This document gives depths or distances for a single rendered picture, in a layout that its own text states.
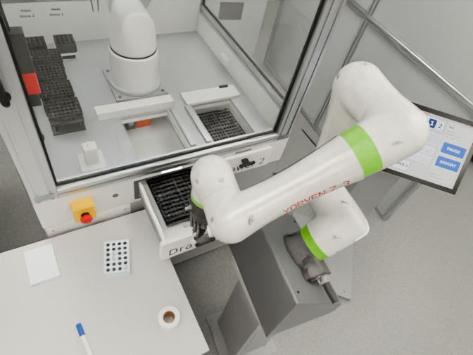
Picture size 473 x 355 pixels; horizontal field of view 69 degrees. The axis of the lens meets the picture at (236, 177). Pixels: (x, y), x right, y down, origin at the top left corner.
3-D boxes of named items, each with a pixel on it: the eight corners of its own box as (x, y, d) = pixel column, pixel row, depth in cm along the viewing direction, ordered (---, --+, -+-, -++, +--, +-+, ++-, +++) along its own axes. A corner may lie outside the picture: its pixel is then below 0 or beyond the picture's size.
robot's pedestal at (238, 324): (276, 351, 187) (333, 301, 129) (226, 375, 175) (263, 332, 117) (253, 299, 202) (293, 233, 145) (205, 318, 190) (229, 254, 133)
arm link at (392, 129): (403, 114, 86) (407, 80, 76) (438, 151, 79) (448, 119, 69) (337, 150, 87) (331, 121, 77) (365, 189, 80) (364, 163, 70)
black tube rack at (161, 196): (210, 215, 133) (212, 206, 128) (166, 229, 126) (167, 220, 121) (186, 172, 144) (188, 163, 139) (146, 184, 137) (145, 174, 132)
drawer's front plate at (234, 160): (267, 164, 159) (273, 147, 150) (210, 181, 146) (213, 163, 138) (265, 161, 160) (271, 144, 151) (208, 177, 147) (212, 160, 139)
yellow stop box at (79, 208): (98, 218, 123) (95, 207, 118) (76, 225, 120) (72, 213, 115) (93, 207, 126) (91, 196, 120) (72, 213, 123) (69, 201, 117)
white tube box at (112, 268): (130, 275, 121) (129, 270, 118) (104, 278, 118) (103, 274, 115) (129, 244, 128) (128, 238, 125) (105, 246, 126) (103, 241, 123)
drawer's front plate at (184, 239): (233, 233, 132) (238, 218, 124) (160, 260, 120) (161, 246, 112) (231, 229, 133) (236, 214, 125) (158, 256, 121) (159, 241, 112)
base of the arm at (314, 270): (333, 305, 113) (349, 296, 111) (318, 308, 101) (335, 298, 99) (295, 236, 126) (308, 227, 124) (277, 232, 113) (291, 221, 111)
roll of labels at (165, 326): (182, 315, 116) (184, 310, 113) (173, 335, 111) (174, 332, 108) (163, 306, 116) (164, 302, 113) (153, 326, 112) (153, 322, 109)
